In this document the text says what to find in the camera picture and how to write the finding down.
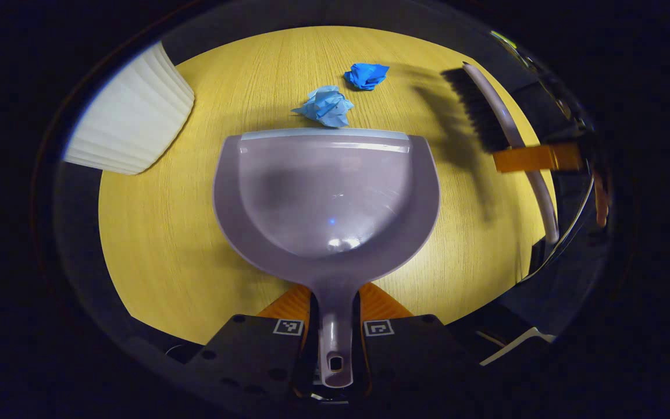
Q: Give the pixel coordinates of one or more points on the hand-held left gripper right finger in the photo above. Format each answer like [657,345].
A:
[410,349]

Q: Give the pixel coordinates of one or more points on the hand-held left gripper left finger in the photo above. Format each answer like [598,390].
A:
[248,349]

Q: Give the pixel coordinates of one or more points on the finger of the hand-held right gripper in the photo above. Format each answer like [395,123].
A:
[535,158]

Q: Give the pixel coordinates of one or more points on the lavender small broom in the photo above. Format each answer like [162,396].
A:
[480,110]

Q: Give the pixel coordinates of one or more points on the lavender plastic dustpan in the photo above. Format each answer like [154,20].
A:
[326,198]

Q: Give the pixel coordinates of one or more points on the dark blue paper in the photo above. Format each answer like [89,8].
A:
[366,75]

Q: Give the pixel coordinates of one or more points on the light blue paper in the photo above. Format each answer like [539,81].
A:
[328,106]

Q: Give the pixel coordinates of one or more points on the white ribbed garbage bin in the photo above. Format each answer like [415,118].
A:
[131,113]

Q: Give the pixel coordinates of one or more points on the wooden desktop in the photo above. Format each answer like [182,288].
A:
[160,244]

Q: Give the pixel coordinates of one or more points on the white flat strip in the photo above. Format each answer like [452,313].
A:
[521,343]

